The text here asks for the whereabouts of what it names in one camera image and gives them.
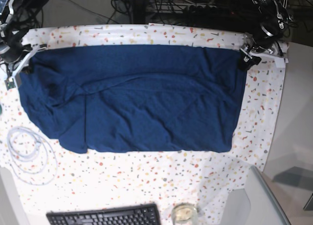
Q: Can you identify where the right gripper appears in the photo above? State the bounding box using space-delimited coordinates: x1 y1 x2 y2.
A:
0 43 47 90

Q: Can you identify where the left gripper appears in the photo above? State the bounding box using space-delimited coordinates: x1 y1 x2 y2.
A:
238 33 289 70

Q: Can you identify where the dark blue t-shirt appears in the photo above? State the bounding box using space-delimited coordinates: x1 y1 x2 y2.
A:
19 45 247 154

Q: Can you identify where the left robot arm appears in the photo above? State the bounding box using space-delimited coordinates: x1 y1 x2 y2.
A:
239 0 292 71

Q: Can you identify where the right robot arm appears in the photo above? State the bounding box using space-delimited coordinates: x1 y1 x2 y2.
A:
0 0 49 90

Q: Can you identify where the grey monitor edge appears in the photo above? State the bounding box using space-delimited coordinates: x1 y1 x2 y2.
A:
245 166 291 225

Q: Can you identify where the clear glass jar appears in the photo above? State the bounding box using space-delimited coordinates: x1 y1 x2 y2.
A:
171 203 199 225

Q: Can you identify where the black computer keyboard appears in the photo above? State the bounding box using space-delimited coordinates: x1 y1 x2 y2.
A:
46 203 161 225

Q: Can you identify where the coiled white cable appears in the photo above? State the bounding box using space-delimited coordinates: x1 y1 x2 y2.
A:
6 126 59 186

